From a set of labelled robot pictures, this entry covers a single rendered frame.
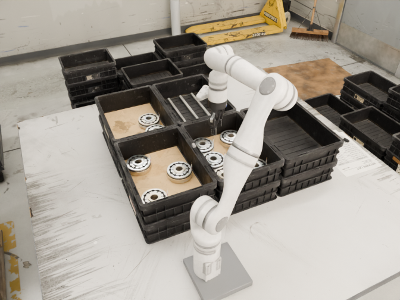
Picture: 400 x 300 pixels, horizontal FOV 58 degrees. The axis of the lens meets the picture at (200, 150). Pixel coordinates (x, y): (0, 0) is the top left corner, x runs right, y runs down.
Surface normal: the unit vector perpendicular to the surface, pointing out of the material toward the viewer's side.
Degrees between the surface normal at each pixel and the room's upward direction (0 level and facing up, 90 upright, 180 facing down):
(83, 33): 90
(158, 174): 0
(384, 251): 0
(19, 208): 0
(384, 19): 90
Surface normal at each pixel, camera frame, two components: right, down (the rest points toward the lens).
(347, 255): 0.00, -0.77
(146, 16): 0.43, 0.58
